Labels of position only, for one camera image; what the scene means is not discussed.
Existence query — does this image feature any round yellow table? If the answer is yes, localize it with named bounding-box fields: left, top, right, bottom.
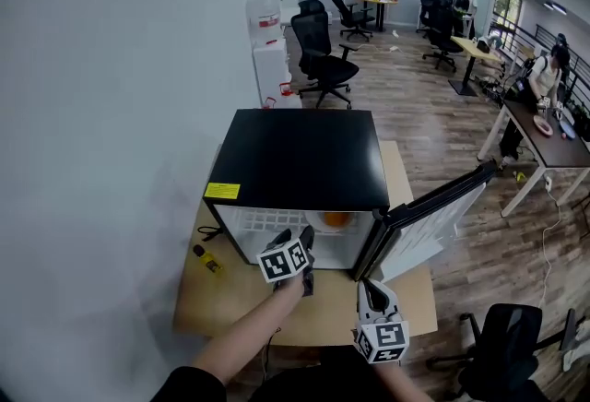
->
left=353, top=0, right=400, bottom=34

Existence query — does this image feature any clear water bottle red label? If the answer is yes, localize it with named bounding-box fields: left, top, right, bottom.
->
left=245, top=0, right=284, bottom=46

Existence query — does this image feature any white plate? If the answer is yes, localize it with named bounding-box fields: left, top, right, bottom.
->
left=316, top=210, right=359, bottom=234

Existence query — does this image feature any white water dispenser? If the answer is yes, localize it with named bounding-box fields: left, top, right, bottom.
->
left=251, top=38, right=303, bottom=110

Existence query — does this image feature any black metal railing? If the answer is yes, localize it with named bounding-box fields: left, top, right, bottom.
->
left=490, top=20, right=590, bottom=93

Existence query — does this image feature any wooden desk with black leg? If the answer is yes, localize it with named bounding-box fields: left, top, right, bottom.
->
left=448, top=35, right=506, bottom=98

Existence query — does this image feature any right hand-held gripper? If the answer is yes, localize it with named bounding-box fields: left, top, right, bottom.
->
left=353, top=278, right=411, bottom=366

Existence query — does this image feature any white cable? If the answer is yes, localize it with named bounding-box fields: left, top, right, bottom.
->
left=537, top=176, right=564, bottom=310

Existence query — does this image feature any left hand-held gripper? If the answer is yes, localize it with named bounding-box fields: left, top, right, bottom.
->
left=255, top=224, right=318, bottom=298

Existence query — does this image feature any person's left forearm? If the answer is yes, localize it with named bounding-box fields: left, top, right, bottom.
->
left=190, top=278, right=306, bottom=386

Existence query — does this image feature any person's right forearm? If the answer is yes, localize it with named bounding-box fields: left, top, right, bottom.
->
left=372, top=360, right=419, bottom=402

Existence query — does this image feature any black mini fridge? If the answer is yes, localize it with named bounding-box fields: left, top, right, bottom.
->
left=202, top=108, right=499, bottom=284

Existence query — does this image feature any thin black cable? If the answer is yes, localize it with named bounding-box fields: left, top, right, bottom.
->
left=259, top=326, right=283, bottom=374

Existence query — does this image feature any person's black clothing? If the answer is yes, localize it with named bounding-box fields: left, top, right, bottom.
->
left=149, top=346, right=437, bottom=402

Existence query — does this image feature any black mesh office chair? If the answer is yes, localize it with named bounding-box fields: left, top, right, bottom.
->
left=324, top=0, right=376, bottom=43
left=416, top=0, right=465, bottom=74
left=289, top=0, right=361, bottom=111

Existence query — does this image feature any pink plate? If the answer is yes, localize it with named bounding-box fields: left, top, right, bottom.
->
left=532, top=114, right=555, bottom=135

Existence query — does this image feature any dark table with white legs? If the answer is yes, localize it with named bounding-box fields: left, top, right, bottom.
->
left=476, top=99, right=590, bottom=219

